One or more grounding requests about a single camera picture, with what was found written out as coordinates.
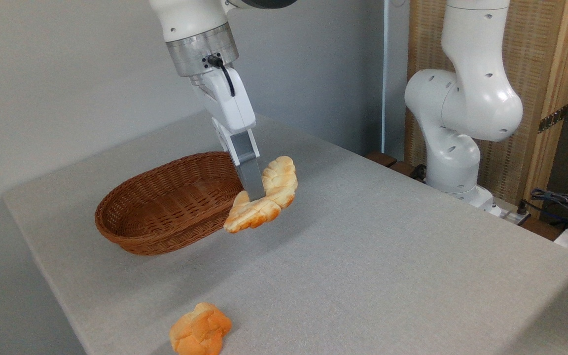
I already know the metal screen hinge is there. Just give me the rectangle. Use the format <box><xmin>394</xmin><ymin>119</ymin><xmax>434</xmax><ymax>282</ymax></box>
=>
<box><xmin>538</xmin><ymin>105</ymin><xmax>568</xmax><ymax>134</ymax></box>

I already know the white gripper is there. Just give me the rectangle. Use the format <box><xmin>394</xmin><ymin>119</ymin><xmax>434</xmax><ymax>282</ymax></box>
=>
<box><xmin>189</xmin><ymin>67</ymin><xmax>266</xmax><ymax>202</ymax></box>

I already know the white vertical wall trim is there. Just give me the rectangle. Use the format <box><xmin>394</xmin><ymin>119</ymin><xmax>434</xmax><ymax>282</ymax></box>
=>
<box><xmin>382</xmin><ymin>0</ymin><xmax>394</xmax><ymax>159</ymax></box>

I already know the brown wicker basket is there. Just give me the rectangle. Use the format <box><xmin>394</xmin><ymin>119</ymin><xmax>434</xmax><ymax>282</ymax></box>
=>
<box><xmin>94</xmin><ymin>151</ymin><xmax>245</xmax><ymax>256</ymax></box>

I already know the orange knotted bread roll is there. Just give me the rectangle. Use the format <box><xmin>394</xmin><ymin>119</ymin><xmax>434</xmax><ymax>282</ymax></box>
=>
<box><xmin>169</xmin><ymin>302</ymin><xmax>233</xmax><ymax>355</ymax></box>

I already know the woven wooden folding screen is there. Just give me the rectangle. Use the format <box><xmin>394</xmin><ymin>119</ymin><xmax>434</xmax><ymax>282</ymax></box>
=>
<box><xmin>405</xmin><ymin>0</ymin><xmax>568</xmax><ymax>217</ymax></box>

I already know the pale braided bread loaf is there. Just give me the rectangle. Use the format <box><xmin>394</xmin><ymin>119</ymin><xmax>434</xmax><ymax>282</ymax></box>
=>
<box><xmin>223</xmin><ymin>156</ymin><xmax>298</xmax><ymax>234</ymax></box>

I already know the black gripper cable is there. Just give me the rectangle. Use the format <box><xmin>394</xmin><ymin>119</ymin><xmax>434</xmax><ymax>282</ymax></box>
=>
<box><xmin>207</xmin><ymin>55</ymin><xmax>236</xmax><ymax>97</ymax></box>

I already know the bundle of dark cables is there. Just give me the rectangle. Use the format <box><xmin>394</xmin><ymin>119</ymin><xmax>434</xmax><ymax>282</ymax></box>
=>
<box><xmin>521</xmin><ymin>187</ymin><xmax>568</xmax><ymax>232</ymax></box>

